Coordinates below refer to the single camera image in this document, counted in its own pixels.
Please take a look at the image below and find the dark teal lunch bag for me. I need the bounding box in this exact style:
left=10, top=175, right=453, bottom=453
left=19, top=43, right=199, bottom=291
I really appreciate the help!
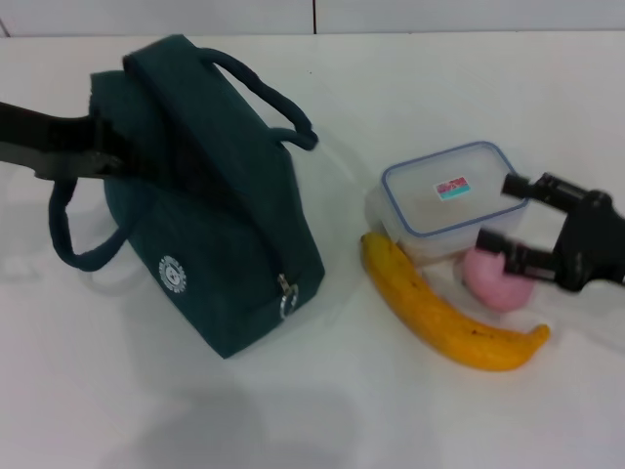
left=48, top=33, right=327, bottom=361

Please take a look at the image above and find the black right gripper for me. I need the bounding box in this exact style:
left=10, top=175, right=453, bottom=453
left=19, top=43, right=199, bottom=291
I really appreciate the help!
left=476, top=170, right=625, bottom=295

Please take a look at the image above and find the pink peach toy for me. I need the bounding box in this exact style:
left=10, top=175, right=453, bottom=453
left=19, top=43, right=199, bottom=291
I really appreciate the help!
left=462, top=246, right=536, bottom=313

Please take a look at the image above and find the clear container with blue-rimmed lid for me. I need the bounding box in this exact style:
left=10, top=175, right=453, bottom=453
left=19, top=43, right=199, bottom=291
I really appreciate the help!
left=365, top=140, right=532, bottom=268

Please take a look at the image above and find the yellow banana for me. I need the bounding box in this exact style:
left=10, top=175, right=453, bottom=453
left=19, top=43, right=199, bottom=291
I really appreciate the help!
left=359, top=231, right=552, bottom=372

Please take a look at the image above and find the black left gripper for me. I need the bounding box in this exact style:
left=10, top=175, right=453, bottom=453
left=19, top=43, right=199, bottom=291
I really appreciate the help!
left=0, top=100, right=130, bottom=182

